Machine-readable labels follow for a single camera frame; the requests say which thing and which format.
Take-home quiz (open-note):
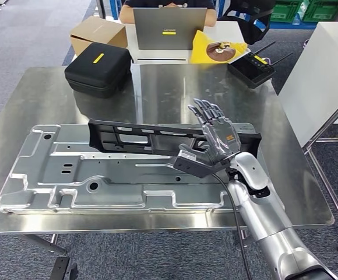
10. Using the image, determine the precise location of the black remote controller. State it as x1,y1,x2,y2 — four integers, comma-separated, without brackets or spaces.
227,40,294,90

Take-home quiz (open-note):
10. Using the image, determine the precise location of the black robot foot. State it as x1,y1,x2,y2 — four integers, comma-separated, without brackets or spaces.
49,255,79,280

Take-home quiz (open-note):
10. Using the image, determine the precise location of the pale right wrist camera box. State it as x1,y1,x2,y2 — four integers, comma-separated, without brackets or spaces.
173,149,231,179

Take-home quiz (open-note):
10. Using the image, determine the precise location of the grey laptop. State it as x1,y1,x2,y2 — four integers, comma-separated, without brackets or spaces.
133,6,208,51

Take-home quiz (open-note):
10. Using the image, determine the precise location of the white cabinet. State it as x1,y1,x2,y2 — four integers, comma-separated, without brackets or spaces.
278,21,338,148

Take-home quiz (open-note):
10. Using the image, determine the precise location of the blue storage rack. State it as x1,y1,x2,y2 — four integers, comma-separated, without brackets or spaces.
107,0,338,31

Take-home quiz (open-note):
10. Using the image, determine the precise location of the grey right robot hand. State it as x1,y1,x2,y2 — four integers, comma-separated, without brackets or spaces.
178,98,242,167

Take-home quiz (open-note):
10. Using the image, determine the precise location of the black plastic bracket part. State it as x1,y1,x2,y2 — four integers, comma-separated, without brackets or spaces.
88,118,262,159

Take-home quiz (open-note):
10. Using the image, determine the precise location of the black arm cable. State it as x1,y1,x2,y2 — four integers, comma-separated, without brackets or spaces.
213,174,253,280

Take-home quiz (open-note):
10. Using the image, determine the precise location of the stainless steel workbench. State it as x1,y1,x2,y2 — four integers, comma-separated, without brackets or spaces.
0,64,336,256
302,89,338,256

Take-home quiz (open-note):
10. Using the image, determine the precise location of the silver metal panel part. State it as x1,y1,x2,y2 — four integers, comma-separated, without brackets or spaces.
0,122,286,216

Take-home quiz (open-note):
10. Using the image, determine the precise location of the green plastic crate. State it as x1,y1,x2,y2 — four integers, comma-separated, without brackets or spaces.
302,0,338,23
270,0,304,23

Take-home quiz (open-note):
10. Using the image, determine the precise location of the black office chair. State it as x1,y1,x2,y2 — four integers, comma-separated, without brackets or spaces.
218,0,276,45

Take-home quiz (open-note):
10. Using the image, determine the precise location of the yellow bag with brown bear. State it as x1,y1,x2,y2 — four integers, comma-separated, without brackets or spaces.
189,30,250,65

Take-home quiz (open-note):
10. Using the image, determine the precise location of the person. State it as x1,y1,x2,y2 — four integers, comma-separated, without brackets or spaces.
118,0,218,27

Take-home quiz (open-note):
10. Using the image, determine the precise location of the brown cardboard box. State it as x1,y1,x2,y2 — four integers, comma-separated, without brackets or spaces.
69,15,128,56

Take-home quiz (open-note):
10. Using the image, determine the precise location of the black zip case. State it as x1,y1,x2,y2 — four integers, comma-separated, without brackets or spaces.
64,42,132,99

